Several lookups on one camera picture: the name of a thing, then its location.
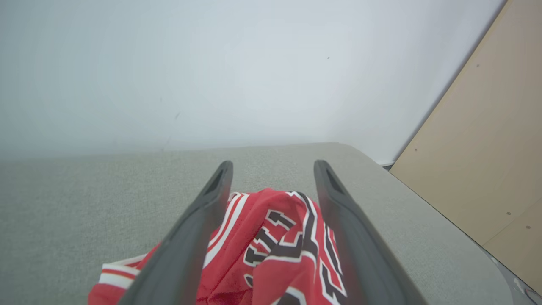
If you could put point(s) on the beige wooden panel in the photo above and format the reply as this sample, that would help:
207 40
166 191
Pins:
487 127

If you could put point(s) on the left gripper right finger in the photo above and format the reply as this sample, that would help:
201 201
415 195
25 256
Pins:
364 262

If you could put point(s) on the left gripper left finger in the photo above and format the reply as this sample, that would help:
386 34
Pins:
178 262

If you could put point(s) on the red basketball jersey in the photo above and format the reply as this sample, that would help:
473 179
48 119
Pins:
237 275

